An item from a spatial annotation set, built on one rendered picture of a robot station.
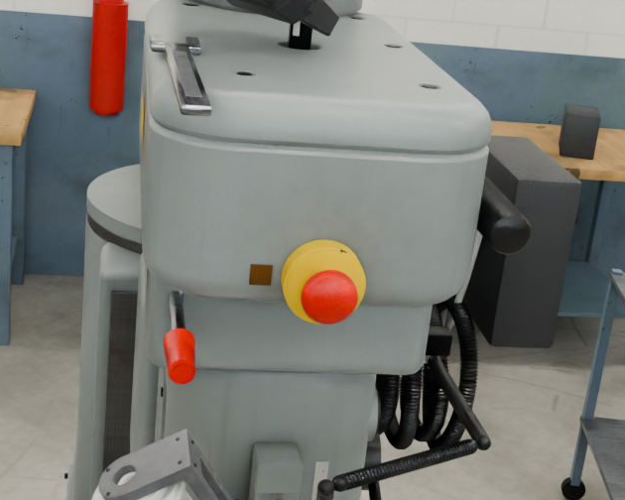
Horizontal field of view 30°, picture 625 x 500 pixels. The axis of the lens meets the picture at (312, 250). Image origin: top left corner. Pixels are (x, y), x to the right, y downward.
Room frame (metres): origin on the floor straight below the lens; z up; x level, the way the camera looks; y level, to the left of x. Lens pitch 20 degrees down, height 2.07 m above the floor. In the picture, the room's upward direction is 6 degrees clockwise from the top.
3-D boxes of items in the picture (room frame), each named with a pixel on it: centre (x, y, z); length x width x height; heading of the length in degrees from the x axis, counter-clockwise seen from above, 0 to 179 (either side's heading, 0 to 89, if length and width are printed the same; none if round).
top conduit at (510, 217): (1.09, -0.11, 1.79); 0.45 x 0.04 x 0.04; 10
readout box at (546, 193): (1.38, -0.25, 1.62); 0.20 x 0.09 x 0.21; 10
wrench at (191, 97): (0.85, 0.11, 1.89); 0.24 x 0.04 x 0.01; 12
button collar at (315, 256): (0.80, -0.01, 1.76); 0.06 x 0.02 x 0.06; 100
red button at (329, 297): (0.78, -0.01, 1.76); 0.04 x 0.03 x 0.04; 100
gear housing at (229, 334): (1.07, 0.04, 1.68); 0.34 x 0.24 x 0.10; 10
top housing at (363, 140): (1.04, 0.03, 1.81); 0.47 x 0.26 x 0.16; 10
